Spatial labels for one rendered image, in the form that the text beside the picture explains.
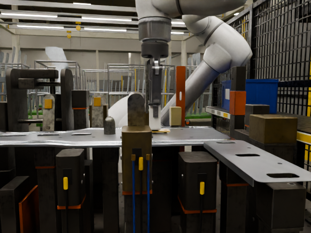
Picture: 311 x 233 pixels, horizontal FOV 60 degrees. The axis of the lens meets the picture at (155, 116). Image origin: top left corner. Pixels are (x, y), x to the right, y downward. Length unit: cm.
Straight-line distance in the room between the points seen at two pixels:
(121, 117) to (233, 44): 65
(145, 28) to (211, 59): 56
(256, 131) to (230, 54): 58
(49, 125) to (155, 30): 45
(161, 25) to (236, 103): 39
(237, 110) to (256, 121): 27
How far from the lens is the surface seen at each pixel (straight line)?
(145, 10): 74
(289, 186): 44
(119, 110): 142
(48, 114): 92
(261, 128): 67
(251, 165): 48
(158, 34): 72
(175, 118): 87
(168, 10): 73
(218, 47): 122
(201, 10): 72
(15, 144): 72
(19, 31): 1269
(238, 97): 96
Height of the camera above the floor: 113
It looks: 6 degrees down
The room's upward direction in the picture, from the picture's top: straight up
